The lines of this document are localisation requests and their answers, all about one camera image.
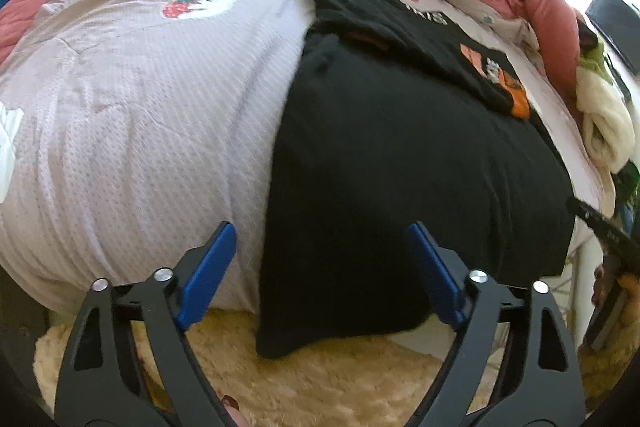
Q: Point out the pink quilted bedspread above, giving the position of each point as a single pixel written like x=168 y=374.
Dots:
x=30 y=7

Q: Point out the green cloth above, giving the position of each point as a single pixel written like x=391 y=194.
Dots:
x=592 y=57

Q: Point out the strawberry print quilt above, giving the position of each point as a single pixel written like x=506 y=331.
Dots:
x=150 y=132

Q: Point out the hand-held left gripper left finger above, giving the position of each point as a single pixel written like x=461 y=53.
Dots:
x=207 y=272

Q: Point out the person's right hand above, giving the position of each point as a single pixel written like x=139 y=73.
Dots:
x=600 y=284

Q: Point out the person's left hand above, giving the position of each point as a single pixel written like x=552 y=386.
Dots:
x=236 y=414

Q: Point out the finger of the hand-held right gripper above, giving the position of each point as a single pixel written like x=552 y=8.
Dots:
x=600 y=229

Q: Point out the yellow fleece fabric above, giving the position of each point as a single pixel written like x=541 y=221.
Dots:
x=325 y=382

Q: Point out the black flat screen monitor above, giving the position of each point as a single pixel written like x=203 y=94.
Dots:
x=617 y=27

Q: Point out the black t-shirt with print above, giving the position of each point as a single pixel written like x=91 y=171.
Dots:
x=400 y=182

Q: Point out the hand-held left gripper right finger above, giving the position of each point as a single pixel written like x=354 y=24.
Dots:
x=435 y=272

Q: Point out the cream fleece blanket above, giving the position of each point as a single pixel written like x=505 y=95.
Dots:
x=607 y=122

